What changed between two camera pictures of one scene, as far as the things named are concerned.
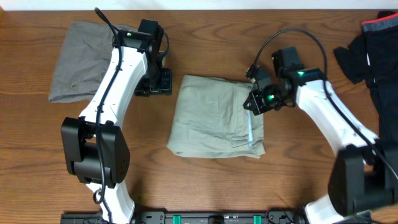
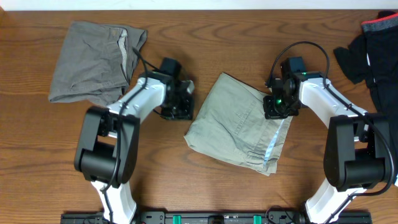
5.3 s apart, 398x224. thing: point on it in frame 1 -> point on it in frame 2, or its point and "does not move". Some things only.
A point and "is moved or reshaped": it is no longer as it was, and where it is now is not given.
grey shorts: (83, 61) does not move
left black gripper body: (156, 82) -> (178, 108)
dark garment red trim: (372, 57) does not move
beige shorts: (211, 121) is moved or reshaped
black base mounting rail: (189, 216) does not move
